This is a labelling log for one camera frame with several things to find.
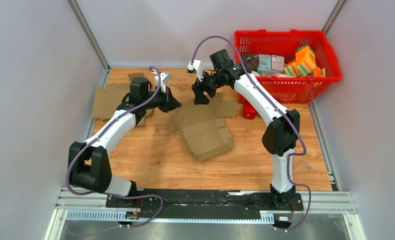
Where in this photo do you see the red plastic shopping basket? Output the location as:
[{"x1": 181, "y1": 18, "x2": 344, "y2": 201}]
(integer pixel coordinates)
[{"x1": 233, "y1": 29, "x2": 342, "y2": 104}]

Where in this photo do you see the red toy pepper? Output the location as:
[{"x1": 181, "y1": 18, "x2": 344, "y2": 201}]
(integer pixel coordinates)
[{"x1": 242, "y1": 101, "x2": 258, "y2": 120}]

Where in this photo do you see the aluminium frame rail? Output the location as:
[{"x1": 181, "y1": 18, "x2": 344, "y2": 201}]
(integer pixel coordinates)
[{"x1": 45, "y1": 188, "x2": 366, "y2": 240}]

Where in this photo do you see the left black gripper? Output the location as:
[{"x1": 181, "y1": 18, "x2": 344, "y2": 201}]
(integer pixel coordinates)
[{"x1": 143, "y1": 85, "x2": 182, "y2": 114}]

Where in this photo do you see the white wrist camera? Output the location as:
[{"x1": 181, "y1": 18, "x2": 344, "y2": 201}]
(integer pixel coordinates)
[
  {"x1": 153, "y1": 71, "x2": 172, "y2": 93},
  {"x1": 186, "y1": 59, "x2": 205, "y2": 82}
]

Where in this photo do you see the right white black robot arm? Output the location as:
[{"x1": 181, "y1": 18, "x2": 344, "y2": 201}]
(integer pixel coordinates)
[{"x1": 186, "y1": 49, "x2": 300, "y2": 210}]

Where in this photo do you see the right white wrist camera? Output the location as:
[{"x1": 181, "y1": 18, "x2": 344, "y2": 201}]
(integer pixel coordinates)
[{"x1": 186, "y1": 59, "x2": 205, "y2": 82}]

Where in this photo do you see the brown cardboard paper box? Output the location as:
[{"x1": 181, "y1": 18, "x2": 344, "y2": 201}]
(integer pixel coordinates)
[{"x1": 171, "y1": 92, "x2": 237, "y2": 162}]

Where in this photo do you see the orange green striped sponge stack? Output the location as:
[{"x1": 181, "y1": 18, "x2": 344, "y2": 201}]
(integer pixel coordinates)
[{"x1": 284, "y1": 44, "x2": 326, "y2": 78}]

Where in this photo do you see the flat unfolded cardboard sheet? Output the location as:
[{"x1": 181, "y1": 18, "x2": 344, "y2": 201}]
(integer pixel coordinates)
[{"x1": 91, "y1": 71, "x2": 145, "y2": 132}]

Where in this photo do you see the grey small carton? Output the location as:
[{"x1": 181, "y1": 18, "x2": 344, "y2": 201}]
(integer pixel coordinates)
[{"x1": 271, "y1": 54, "x2": 285, "y2": 73}]

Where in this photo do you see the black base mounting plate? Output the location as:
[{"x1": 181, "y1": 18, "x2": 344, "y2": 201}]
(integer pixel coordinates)
[{"x1": 105, "y1": 188, "x2": 304, "y2": 220}]

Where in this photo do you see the brown round toy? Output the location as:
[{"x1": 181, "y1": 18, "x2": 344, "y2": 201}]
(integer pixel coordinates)
[{"x1": 241, "y1": 53, "x2": 260, "y2": 72}]

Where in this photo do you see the teal small carton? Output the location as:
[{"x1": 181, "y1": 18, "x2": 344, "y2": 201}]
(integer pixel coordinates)
[{"x1": 257, "y1": 54, "x2": 272, "y2": 76}]

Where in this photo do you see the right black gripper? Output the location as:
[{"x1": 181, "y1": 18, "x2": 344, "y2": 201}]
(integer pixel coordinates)
[{"x1": 192, "y1": 68, "x2": 224, "y2": 105}]

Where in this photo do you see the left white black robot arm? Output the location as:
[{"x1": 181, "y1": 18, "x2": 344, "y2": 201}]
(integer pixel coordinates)
[{"x1": 65, "y1": 71, "x2": 182, "y2": 208}]

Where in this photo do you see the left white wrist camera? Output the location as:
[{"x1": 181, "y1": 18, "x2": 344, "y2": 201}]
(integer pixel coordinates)
[{"x1": 153, "y1": 71, "x2": 172, "y2": 93}]

